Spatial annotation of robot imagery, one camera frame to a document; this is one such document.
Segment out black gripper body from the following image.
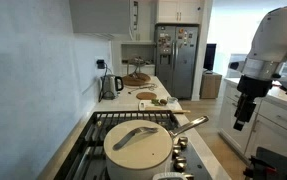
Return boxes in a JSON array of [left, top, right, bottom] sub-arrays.
[[233, 75, 272, 131]]

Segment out cream pot lid steel handle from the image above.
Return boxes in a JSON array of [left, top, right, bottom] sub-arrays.
[[104, 120, 173, 170]]

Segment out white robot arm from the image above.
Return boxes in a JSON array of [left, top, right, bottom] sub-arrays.
[[229, 6, 287, 131]]

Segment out black gas stove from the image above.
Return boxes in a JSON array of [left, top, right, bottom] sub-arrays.
[[53, 110, 214, 180]]

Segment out white kitchen island cabinets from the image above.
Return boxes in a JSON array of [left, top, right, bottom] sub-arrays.
[[218, 78, 287, 160]]

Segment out black television screen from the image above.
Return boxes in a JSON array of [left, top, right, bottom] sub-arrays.
[[203, 44, 216, 71]]

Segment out black device with red parts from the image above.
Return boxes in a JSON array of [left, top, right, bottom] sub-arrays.
[[243, 147, 287, 180]]

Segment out small glass bowl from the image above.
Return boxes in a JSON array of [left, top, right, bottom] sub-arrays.
[[167, 97, 178, 103]]

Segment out wooden spoon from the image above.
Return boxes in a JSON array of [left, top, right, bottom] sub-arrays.
[[145, 107, 192, 115]]

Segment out stainless steel refrigerator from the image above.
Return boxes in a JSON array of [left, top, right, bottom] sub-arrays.
[[155, 24, 199, 99]]

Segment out white cutting board with food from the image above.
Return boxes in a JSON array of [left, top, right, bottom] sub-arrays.
[[138, 99, 180, 110]]

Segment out white upper cabinets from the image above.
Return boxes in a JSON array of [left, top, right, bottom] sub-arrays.
[[156, 0, 201, 24]]

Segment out round wooden board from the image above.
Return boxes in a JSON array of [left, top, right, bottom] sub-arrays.
[[122, 73, 151, 86]]

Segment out stainless steel electric kettle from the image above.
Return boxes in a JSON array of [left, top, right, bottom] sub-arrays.
[[101, 74, 124, 100]]

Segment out black wall plug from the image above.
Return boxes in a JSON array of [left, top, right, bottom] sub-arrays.
[[96, 59, 105, 69]]

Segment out white pot with steel handle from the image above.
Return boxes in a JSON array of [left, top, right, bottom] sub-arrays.
[[103, 116, 209, 180]]

